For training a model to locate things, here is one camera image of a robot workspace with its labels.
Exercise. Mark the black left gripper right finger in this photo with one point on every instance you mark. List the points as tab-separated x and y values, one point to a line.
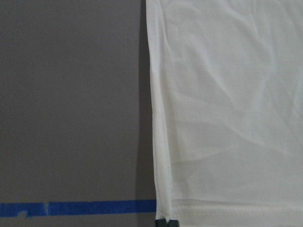
173	223

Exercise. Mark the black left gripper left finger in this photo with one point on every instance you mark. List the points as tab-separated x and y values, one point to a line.
160	223

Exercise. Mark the cream long-sleeve printed shirt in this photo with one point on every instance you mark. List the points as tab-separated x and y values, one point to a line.
227	111

